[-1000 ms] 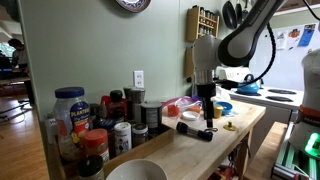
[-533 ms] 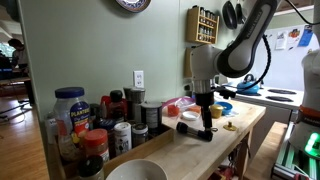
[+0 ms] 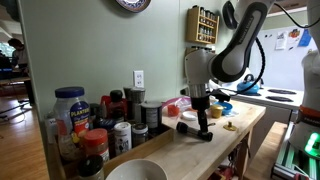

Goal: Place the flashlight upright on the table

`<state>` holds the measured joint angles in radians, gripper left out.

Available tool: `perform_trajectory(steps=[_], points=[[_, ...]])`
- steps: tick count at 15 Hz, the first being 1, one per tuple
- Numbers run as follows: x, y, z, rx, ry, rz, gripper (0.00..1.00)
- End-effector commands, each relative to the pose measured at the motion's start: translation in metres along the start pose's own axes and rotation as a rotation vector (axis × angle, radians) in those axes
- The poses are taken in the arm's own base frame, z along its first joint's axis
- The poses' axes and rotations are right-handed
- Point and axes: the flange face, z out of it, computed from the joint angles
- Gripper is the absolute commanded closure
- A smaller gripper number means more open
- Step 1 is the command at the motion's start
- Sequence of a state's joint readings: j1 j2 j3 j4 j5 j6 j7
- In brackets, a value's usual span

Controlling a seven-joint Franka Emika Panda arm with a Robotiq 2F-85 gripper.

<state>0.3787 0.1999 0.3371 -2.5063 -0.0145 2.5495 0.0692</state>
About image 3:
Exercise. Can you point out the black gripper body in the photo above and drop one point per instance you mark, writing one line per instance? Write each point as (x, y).
(200, 103)

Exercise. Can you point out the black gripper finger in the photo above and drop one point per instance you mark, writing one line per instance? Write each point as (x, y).
(206, 120)
(200, 120)

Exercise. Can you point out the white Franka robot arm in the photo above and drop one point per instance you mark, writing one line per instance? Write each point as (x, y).
(233, 56)

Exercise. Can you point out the white plastic lid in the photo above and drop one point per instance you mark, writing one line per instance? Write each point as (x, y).
(189, 115)

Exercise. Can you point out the gold metal cup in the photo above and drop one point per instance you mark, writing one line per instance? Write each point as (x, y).
(216, 111)

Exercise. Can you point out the small gold metal lid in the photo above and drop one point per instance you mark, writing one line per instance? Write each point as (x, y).
(230, 126)

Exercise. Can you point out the plastic bag with red cup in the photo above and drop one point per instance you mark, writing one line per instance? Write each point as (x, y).
(173, 108)

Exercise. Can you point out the can with silver lid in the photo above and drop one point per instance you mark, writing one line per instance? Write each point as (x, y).
(151, 115)

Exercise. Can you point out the blue kettle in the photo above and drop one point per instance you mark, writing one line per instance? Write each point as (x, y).
(248, 87)

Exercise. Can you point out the wooden tray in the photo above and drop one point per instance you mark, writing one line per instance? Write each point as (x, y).
(150, 146)

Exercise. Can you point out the small jar with dark lid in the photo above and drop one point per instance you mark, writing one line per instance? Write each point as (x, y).
(140, 135)

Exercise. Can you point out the metal pepper grinder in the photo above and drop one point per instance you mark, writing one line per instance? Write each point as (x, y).
(135, 100)

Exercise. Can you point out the white stove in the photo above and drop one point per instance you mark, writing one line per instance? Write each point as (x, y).
(276, 96)

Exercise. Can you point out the wooden spice rack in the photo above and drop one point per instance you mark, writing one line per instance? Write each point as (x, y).
(201, 26)

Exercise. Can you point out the white spice shaker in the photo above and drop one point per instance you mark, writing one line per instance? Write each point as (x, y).
(122, 138)

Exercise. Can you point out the white bowl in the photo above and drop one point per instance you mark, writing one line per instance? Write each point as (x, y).
(136, 170)

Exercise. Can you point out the red bottle with black cap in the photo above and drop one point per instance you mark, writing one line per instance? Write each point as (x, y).
(116, 103)

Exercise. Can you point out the black hanging pan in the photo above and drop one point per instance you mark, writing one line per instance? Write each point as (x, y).
(229, 15)

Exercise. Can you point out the dark jar with blue lid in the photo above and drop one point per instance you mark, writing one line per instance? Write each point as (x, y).
(106, 128)

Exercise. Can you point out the white paper on fridge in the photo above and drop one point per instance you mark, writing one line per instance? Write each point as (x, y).
(281, 40)

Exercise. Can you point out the spice jar with red lid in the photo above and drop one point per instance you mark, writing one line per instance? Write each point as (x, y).
(96, 143)

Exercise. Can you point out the jar with black lid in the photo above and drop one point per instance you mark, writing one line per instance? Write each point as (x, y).
(90, 168)

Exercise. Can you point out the blue paper on fridge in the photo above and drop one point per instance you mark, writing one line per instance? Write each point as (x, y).
(304, 38)

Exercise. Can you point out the Planters jar with blue lid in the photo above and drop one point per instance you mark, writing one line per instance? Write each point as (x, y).
(71, 113)

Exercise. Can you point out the person in background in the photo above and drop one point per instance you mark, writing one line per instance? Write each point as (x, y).
(20, 55)

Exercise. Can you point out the white wall outlet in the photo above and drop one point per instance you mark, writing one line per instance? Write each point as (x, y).
(138, 78)

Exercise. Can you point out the decorative wall plate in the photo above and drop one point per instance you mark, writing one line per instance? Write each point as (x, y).
(133, 4)

